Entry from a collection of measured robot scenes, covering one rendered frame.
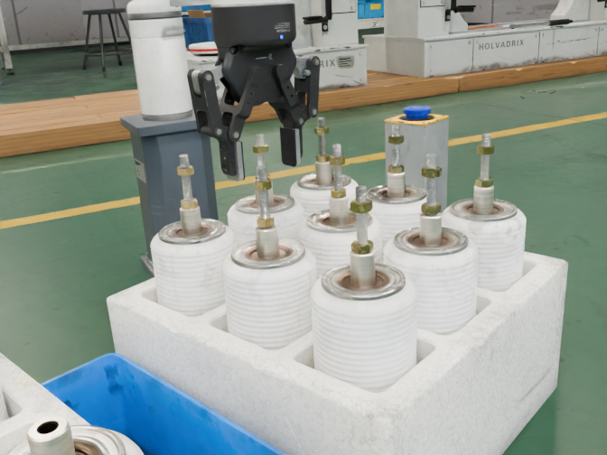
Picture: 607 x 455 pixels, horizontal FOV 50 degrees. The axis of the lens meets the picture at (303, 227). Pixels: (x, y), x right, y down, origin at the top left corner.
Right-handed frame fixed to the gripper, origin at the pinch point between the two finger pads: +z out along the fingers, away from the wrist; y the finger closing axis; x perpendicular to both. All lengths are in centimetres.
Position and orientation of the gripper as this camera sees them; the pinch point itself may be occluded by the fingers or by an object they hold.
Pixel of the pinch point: (263, 159)
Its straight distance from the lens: 62.9
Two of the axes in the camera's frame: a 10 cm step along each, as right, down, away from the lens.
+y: 7.5, -2.6, 6.1
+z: 0.5, 9.4, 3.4
